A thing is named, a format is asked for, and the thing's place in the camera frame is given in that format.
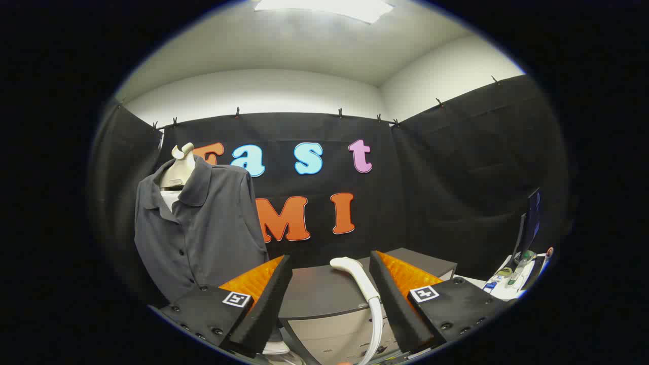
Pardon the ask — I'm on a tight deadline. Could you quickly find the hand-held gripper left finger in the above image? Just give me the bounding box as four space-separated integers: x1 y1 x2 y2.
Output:
158 254 294 358

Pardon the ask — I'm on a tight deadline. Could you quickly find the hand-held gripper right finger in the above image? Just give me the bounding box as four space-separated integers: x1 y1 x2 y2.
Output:
369 250 513 354

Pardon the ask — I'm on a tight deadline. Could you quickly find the white garment steamer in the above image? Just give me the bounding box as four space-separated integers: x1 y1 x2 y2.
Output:
330 257 384 365

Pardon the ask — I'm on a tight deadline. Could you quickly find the grey collared shirt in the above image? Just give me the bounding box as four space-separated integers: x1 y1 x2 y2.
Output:
134 155 269 305

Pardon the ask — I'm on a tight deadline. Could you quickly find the cream garment hanger form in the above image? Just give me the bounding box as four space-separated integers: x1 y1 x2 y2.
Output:
159 142 197 213

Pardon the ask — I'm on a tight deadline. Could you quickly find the grey drawer cabinet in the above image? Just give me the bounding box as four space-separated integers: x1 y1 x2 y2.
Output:
278 247 458 365

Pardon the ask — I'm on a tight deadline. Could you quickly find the white side desk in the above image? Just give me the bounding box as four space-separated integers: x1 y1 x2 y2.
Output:
454 247 554 303

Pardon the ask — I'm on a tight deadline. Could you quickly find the clear green-tinted bottle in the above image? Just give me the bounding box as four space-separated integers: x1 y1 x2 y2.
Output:
509 250 534 285

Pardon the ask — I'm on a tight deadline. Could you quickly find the black computer monitor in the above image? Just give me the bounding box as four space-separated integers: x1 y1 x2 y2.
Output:
511 188 543 265

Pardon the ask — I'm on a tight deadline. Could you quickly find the ceiling light panel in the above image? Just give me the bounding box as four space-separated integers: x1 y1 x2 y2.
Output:
254 0 395 24

